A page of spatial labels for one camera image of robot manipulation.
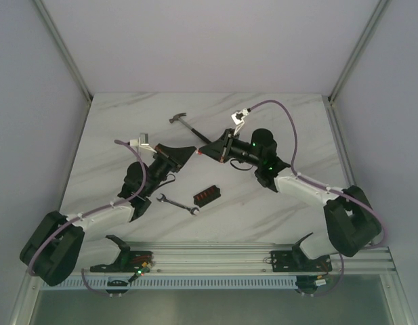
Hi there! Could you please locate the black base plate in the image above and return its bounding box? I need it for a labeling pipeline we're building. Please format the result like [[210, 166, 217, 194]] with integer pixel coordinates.
[[89, 251, 153, 273], [269, 251, 333, 273]]

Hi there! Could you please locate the black fuse box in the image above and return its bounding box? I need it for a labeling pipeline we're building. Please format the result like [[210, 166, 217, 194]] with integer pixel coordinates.
[[193, 185, 221, 208]]

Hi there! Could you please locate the aluminium rail frame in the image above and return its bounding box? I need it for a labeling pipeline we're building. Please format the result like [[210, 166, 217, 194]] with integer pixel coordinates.
[[129, 242, 396, 276]]

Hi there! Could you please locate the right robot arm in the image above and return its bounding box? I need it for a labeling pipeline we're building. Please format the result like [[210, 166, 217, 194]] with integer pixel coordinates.
[[199, 129, 382, 271]]

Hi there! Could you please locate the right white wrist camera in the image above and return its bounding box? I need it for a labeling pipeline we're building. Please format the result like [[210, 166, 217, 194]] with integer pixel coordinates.
[[231, 108, 251, 135]]

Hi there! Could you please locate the claw hammer black handle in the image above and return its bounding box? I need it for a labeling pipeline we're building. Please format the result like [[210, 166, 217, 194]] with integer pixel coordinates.
[[168, 112, 213, 145]]

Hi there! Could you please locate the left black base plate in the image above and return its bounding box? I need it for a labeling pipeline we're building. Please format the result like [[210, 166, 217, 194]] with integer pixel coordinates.
[[89, 251, 153, 273]]

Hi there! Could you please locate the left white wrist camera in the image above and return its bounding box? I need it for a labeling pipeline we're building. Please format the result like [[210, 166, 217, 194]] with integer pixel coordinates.
[[127, 133, 156, 154]]

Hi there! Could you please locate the large silver open-end wrench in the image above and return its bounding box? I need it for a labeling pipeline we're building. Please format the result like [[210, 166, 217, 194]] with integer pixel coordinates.
[[157, 194, 200, 216]]

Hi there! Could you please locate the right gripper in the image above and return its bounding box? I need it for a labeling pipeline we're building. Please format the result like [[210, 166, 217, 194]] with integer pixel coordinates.
[[198, 128, 262, 168]]

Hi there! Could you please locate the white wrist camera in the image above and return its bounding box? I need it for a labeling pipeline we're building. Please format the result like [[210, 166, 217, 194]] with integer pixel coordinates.
[[231, 108, 251, 135], [127, 133, 156, 154]]

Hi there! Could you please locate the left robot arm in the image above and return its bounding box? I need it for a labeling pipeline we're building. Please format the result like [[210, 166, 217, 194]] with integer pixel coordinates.
[[20, 144, 196, 286]]

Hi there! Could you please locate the slotted cable duct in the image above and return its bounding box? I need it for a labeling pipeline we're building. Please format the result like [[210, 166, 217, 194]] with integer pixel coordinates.
[[41, 275, 297, 290]]

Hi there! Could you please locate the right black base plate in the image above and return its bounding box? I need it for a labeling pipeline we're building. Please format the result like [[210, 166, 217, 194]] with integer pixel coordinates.
[[269, 251, 333, 273]]

